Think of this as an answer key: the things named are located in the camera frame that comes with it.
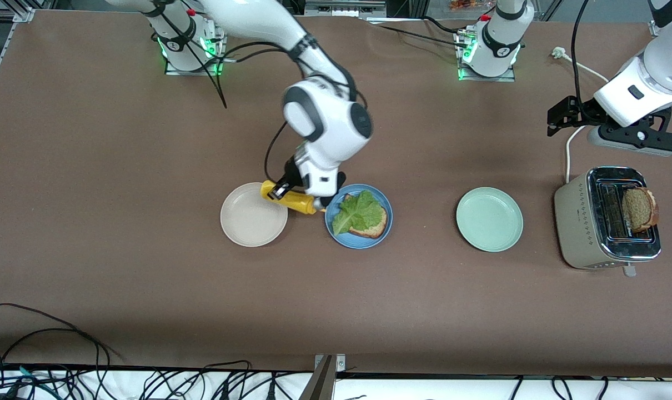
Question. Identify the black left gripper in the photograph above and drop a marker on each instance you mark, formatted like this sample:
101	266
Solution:
579	111

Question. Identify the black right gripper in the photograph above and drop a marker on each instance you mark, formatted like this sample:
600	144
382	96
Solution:
291	174

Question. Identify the yellow mustard squeeze bottle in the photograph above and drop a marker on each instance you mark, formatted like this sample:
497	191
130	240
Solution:
302	204

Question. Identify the green lettuce leaf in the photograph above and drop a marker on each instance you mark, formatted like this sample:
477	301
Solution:
358	211

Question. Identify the brown bread slice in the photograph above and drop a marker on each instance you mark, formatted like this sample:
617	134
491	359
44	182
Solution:
640	210
376	229

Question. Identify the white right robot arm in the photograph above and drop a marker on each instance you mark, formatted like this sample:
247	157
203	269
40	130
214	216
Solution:
325	119

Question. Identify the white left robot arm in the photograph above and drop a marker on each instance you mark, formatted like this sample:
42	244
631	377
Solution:
636	94

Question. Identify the beige round plate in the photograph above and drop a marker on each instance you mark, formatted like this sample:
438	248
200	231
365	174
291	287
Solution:
250	219

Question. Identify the blue round plate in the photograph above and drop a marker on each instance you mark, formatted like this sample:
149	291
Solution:
364	243

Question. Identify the light green round plate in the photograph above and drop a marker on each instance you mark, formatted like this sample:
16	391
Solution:
489	219

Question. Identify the beige chrome toaster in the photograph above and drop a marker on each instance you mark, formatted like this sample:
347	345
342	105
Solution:
577	222

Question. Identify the orange packet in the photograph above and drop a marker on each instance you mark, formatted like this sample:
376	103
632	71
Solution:
466	4

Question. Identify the grey power strip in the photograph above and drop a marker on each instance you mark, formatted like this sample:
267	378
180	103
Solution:
344	8

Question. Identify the aluminium frame corner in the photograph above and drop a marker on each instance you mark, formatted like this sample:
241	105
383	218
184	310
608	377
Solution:
654	29

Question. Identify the aluminium bracket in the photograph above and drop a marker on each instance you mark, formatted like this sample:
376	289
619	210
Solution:
325	378

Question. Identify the aluminium frame rail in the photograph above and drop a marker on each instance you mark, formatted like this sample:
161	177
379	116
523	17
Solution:
22	14

